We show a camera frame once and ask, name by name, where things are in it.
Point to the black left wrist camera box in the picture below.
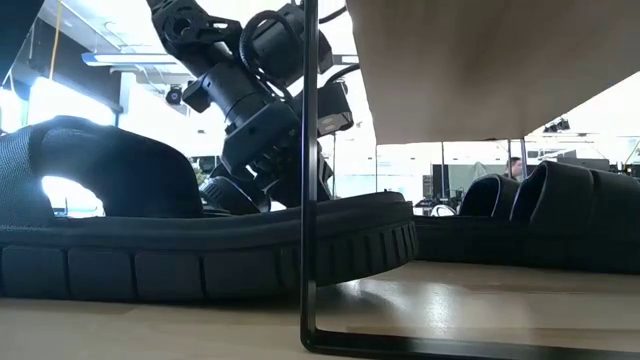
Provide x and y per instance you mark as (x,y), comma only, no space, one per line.
(334,112)

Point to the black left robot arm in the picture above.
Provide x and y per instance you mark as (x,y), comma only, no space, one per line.
(195,35)

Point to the white ceiling light bar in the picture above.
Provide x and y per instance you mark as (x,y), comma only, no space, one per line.
(130,59)

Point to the black ceiling camera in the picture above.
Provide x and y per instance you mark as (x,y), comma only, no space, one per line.
(174,95)

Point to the dark wall panel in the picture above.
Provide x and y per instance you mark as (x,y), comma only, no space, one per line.
(75,65)

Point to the person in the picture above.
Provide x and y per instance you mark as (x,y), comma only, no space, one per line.
(515,167)

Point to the black background equipment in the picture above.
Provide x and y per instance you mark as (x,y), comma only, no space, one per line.
(435,190)

